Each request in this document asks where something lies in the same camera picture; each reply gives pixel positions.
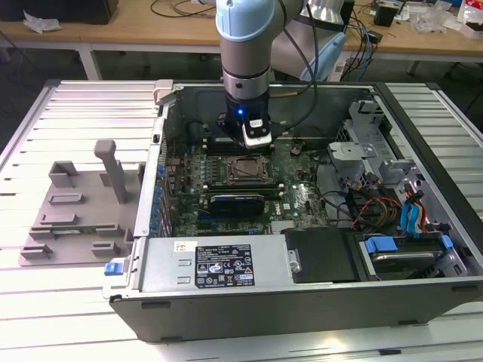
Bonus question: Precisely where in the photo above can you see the black plastic shroud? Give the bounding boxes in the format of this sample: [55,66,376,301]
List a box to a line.
[282,227,358,284]

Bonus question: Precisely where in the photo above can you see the small black box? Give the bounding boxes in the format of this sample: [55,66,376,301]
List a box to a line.
[373,0,408,28]

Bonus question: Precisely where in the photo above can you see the blue disk carrier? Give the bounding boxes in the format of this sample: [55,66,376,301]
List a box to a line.
[362,233,453,265]

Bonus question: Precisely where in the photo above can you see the blue case latch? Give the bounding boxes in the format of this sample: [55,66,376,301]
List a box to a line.
[103,261,126,278]

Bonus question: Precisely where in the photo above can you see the blue wire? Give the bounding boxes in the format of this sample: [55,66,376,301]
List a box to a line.
[409,189,426,239]
[401,201,415,239]

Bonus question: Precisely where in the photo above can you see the silver chipset heatsink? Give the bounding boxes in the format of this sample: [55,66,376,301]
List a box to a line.
[270,220,300,232]

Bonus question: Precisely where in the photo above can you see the black tower box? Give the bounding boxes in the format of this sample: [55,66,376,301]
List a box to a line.
[341,0,356,27]

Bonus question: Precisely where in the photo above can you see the black graphics card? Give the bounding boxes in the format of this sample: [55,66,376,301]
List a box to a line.
[208,193,266,219]

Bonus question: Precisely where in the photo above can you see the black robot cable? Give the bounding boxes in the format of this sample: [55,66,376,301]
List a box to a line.
[281,0,321,131]

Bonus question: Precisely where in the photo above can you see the silver metal drive cage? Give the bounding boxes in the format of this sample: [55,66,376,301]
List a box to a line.
[327,98,426,179]

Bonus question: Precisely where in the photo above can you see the silver power supply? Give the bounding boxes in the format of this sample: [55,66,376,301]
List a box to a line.
[136,236,294,294]

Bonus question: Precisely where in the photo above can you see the black power cable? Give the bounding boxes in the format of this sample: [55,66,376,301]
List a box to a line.
[313,149,363,229]

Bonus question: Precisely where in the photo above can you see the black expansion slot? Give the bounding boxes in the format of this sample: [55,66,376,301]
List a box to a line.
[195,216,267,233]

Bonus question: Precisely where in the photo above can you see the crumpled white plastic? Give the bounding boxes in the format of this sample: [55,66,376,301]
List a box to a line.
[22,9,63,34]

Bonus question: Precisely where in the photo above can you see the open PC case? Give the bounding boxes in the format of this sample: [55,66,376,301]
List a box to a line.
[101,78,483,345]

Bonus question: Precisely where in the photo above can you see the clear plastic bags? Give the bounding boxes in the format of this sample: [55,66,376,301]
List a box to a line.
[413,6,460,34]

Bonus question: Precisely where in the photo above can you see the hard disk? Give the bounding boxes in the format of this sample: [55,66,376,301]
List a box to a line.
[371,250,447,281]

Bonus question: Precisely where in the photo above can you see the blue cable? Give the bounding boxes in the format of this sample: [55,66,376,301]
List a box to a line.
[360,17,377,82]

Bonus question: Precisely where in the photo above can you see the red yellow wire bundle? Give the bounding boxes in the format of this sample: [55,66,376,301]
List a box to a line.
[350,195,405,229]

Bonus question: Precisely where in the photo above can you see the large black box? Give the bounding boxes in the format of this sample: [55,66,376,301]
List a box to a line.
[0,0,121,26]

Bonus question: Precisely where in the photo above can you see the red white packet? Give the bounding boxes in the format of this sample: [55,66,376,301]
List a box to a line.
[457,0,483,39]

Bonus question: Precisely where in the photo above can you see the grey parts rack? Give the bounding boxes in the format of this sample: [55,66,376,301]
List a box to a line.
[18,139,147,268]

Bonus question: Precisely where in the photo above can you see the green motherboard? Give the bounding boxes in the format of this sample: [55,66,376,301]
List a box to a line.
[165,138,334,239]

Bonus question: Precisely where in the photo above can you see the CPU socket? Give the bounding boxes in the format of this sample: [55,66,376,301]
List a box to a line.
[224,155,272,185]

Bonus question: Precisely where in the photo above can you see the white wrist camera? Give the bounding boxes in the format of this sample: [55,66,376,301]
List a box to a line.
[240,112,274,149]

